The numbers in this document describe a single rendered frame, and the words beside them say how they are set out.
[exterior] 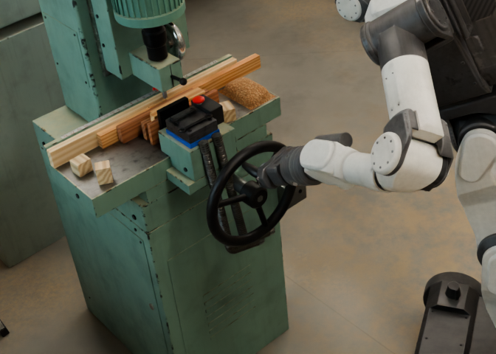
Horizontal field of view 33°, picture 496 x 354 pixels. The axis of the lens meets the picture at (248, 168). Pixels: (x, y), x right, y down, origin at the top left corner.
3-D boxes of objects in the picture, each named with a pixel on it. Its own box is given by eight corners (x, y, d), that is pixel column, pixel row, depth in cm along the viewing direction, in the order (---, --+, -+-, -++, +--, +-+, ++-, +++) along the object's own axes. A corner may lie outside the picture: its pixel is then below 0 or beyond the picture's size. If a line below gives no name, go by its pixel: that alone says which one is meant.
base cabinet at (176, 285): (184, 408, 254) (146, 236, 211) (85, 309, 291) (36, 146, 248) (291, 329, 275) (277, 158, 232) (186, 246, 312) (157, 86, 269)
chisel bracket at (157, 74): (163, 98, 211) (158, 69, 206) (133, 79, 220) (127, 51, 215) (186, 87, 215) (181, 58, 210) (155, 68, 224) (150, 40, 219)
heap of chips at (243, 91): (251, 110, 219) (249, 98, 216) (218, 91, 228) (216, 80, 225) (276, 96, 223) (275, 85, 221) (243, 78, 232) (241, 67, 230)
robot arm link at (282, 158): (270, 201, 188) (300, 201, 178) (247, 168, 185) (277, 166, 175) (305, 168, 194) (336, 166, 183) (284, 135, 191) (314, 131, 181)
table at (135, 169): (116, 238, 192) (112, 218, 188) (52, 182, 211) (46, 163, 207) (306, 127, 220) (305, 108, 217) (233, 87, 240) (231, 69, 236)
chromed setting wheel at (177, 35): (182, 69, 227) (176, 29, 220) (156, 54, 235) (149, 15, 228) (191, 66, 229) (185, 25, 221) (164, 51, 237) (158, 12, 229)
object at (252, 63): (103, 149, 210) (100, 136, 208) (99, 146, 212) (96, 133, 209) (260, 67, 236) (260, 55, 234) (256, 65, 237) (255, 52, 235)
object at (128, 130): (123, 144, 211) (119, 128, 209) (119, 141, 213) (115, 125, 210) (198, 105, 223) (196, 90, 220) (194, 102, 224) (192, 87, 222)
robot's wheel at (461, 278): (419, 304, 277) (480, 321, 272) (417, 315, 273) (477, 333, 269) (432, 263, 264) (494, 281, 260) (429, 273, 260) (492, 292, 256)
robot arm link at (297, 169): (321, 195, 181) (353, 195, 171) (283, 175, 176) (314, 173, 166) (337, 149, 184) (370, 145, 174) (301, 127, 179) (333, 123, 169)
